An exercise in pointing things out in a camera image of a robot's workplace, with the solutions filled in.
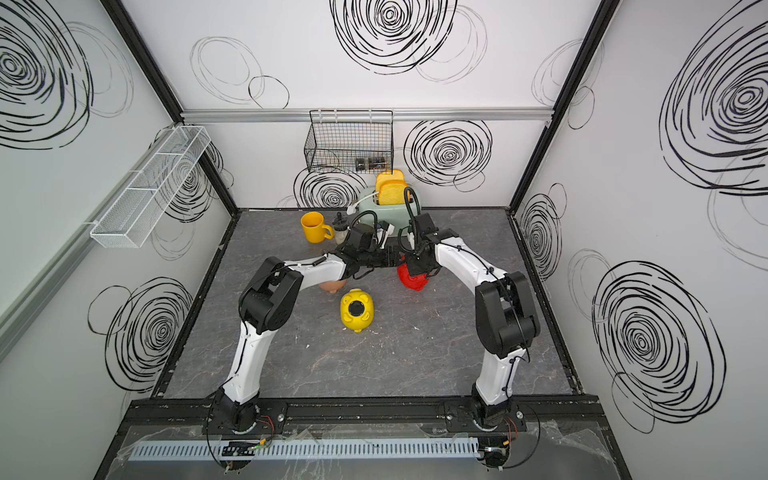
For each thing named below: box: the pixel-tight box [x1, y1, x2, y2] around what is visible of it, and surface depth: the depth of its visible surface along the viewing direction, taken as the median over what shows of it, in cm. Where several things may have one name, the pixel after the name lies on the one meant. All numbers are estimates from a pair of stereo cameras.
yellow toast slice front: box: [378, 179, 408, 205], surface depth 101 cm
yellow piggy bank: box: [340, 288, 375, 334], surface depth 86 cm
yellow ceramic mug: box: [300, 211, 334, 244], surface depth 108 cm
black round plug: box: [348, 301, 365, 317], surface depth 86 cm
